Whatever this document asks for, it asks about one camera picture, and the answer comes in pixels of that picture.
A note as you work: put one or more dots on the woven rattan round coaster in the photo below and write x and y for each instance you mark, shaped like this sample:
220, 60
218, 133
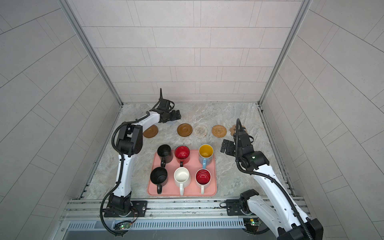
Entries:
219, 131

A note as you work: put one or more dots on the white mug red inside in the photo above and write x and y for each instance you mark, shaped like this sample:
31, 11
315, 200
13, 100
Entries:
203, 179

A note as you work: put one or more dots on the blue mug yellow inside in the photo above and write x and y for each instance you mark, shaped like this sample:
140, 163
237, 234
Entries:
206, 155

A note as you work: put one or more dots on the left circuit board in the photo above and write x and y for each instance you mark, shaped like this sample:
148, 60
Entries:
123, 226

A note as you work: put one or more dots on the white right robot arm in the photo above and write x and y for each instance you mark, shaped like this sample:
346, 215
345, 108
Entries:
283, 217

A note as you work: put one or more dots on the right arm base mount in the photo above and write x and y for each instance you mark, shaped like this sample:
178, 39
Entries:
239, 207

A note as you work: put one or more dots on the black mug rear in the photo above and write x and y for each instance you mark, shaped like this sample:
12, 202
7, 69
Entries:
165, 153

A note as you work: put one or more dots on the black mug red inside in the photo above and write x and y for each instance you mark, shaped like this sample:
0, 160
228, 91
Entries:
182, 154

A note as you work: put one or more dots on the metal corner profile left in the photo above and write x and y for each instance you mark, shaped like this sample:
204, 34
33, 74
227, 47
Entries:
87, 45

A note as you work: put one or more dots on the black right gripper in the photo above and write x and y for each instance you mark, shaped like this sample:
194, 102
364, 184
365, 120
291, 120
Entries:
230, 144

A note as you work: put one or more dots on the metal corner profile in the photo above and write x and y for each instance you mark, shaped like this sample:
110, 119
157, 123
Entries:
290, 38
87, 45

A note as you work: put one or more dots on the black mug front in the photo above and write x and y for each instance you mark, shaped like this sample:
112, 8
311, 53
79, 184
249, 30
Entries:
159, 177

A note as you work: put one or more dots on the circuit board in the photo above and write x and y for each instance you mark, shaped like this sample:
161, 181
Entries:
252, 223
123, 226

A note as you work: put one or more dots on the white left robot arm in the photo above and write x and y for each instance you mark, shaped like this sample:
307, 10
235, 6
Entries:
127, 140

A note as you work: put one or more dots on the multicolour woven round coaster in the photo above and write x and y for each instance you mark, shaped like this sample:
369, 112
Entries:
200, 131

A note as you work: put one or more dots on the metal corner profile right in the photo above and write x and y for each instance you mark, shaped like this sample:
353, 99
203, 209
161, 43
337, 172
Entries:
290, 38

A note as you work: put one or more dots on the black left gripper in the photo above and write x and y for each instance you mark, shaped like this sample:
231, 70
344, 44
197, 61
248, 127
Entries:
174, 116

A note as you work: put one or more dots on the dark wooden round coaster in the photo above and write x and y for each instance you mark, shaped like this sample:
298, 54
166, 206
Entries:
151, 132

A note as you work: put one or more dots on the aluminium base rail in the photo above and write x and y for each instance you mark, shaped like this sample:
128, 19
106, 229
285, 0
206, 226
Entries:
161, 214

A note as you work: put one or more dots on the cork paw print coaster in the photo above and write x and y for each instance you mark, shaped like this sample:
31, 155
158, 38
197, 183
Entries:
233, 129

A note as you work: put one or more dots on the right circuit board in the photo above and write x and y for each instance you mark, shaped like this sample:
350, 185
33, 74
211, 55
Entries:
252, 223

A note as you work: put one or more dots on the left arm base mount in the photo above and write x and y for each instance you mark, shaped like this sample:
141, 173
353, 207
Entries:
124, 207

